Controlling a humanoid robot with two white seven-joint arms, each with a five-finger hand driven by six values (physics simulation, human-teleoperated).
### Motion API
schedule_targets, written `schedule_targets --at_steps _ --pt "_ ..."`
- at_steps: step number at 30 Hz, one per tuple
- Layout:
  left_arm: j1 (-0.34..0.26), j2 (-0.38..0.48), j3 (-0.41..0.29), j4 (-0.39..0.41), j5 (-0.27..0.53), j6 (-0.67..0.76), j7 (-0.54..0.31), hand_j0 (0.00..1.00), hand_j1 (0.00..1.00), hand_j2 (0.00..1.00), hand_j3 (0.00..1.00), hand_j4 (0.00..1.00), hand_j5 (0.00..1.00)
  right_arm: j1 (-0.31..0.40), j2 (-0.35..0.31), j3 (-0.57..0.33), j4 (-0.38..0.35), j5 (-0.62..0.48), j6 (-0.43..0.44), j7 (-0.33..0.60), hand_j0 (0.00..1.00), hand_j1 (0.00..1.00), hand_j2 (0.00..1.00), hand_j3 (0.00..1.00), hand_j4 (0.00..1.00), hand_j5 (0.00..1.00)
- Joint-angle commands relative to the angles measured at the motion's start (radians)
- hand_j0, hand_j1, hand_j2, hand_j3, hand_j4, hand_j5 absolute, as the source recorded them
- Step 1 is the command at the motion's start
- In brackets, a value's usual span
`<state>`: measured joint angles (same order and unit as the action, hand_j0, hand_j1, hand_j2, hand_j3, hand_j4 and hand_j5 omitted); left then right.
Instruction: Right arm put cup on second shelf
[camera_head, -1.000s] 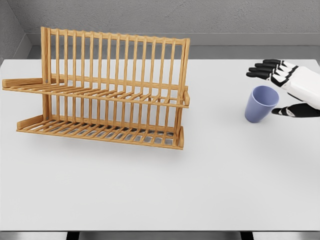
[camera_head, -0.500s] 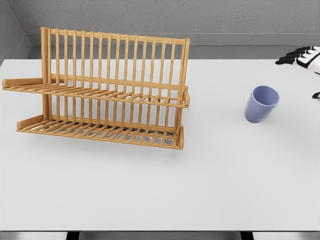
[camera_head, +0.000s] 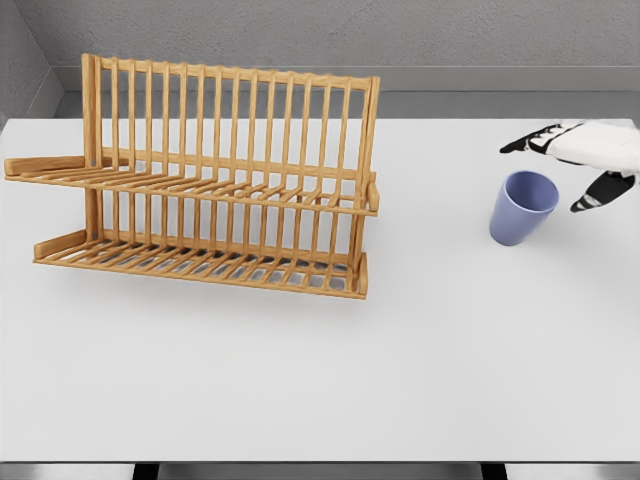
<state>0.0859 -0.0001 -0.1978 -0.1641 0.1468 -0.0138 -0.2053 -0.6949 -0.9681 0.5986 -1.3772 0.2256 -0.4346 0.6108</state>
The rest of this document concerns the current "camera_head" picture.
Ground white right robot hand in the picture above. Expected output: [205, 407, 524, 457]
[499, 120, 640, 214]

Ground blue plastic cup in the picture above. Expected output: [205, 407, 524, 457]
[489, 170, 560, 247]

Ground wooden two-tier dish rack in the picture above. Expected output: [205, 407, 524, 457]
[3, 52, 381, 302]

